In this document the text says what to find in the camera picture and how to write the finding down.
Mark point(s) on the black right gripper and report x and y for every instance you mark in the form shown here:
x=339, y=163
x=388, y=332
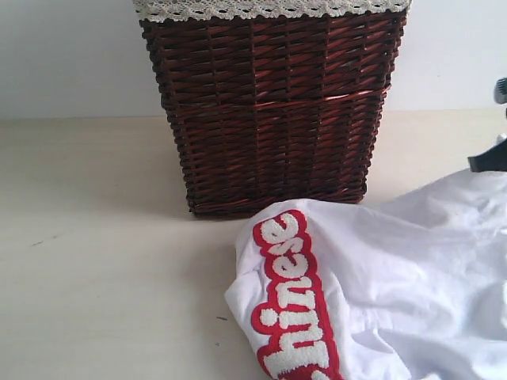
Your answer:
x=494, y=159

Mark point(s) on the white t-shirt with red lettering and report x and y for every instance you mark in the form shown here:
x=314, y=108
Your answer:
x=414, y=288

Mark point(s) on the dark brown wicker basket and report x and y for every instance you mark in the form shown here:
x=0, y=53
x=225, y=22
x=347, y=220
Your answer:
x=271, y=109

